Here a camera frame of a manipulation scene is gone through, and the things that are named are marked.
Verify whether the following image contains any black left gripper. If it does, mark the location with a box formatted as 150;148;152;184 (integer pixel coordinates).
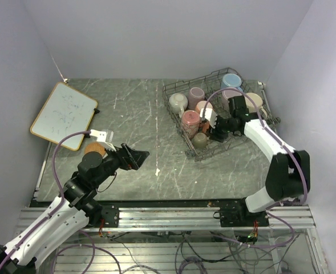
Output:
92;141;149;186

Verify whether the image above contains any orange mug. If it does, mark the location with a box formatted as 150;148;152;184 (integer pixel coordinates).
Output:
199;120;210;135

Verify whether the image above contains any small olive grey cup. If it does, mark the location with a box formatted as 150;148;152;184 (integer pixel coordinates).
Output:
192;132;208;149

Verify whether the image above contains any peach pink mug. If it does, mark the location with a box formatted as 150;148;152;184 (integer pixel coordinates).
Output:
195;100;213;114

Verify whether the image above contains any lavender mug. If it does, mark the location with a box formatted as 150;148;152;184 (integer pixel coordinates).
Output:
222;87;242;100

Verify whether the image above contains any pink patterned mug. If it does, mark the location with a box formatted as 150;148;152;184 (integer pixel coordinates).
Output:
181;110;200;139

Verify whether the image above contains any purple mug dark handle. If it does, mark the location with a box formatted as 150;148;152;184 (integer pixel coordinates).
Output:
188;87;205;110

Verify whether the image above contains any green inside floral mug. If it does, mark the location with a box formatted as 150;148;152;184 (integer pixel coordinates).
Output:
245;92;268;119

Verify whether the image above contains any light blue mug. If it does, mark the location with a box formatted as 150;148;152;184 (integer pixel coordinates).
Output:
220;73;242;91

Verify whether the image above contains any cream white speckled mug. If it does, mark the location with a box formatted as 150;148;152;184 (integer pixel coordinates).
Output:
169;93;188;116

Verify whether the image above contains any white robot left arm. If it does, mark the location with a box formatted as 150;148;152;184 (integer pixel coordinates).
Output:
0;143;149;273

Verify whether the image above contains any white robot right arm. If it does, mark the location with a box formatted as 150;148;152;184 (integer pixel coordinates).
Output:
200;95;310;226

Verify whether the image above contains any cork coaster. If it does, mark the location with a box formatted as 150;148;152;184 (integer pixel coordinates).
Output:
84;142;106;157

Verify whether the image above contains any grey wire dish rack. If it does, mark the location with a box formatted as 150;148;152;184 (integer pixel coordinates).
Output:
161;67;281;163

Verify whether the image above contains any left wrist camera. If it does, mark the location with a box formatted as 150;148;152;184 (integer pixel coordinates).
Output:
90;130;116;151

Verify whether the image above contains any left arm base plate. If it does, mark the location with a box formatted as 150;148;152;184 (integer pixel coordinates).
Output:
86;204;120;228

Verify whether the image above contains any aluminium mounting rail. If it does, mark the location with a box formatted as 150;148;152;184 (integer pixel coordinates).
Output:
16;199;314;232

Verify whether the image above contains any small whiteboard wooden frame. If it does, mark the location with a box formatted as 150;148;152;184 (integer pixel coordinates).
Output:
30;82;98;144

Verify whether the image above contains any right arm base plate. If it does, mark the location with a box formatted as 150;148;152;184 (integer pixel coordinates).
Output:
213;205;269;227

